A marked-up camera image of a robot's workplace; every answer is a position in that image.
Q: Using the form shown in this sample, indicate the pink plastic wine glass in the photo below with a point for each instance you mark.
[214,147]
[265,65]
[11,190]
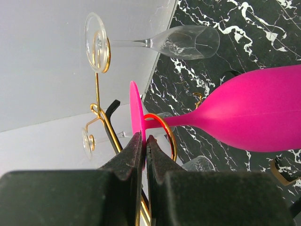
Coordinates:
[258,111]

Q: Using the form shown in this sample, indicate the gold wire wine glass rack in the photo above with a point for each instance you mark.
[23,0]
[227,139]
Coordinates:
[103,122]

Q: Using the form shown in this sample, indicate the clear wine glass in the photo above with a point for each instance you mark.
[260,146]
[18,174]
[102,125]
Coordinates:
[103,141]
[190,150]
[185,42]

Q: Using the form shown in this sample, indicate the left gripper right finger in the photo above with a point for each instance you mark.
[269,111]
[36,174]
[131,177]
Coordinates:
[185,198]

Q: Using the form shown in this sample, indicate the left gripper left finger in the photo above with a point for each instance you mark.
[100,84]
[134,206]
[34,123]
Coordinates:
[108,196]

